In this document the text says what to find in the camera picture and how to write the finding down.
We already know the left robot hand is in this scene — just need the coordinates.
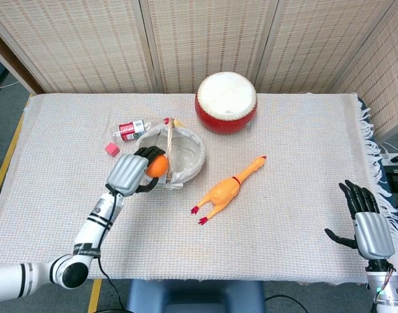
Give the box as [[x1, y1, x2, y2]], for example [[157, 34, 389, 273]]
[[106, 145, 168, 197]]

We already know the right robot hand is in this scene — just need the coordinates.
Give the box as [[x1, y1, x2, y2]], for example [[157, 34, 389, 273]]
[[324, 179, 396, 261]]

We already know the orange fruit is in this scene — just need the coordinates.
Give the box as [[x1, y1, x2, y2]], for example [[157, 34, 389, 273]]
[[145, 155, 170, 179]]

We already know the white wicker basket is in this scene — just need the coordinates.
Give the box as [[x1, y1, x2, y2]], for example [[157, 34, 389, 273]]
[[134, 117, 207, 190]]

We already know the beige woven tablecloth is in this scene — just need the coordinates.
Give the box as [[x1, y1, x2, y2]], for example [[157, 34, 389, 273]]
[[0, 92, 398, 286]]

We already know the red cube block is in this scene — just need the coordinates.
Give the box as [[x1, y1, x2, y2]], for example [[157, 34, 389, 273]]
[[104, 142, 121, 157]]

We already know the clear plastic bottle red label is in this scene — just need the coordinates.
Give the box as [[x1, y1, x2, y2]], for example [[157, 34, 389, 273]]
[[112, 117, 170, 142]]

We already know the white power strip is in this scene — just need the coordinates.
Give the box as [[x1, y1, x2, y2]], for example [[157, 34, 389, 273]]
[[380, 142, 398, 168]]

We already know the yellow rubber chicken toy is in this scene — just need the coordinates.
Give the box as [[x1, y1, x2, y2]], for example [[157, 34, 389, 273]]
[[190, 155, 268, 227]]

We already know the red drum with white skin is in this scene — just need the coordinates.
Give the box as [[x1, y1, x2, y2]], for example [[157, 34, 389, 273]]
[[194, 72, 258, 134]]

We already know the bamboo folding screen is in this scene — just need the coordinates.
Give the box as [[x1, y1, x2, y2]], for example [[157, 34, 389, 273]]
[[0, 0, 398, 138]]

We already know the black cable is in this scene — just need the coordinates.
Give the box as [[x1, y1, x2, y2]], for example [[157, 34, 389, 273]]
[[97, 256, 130, 313]]

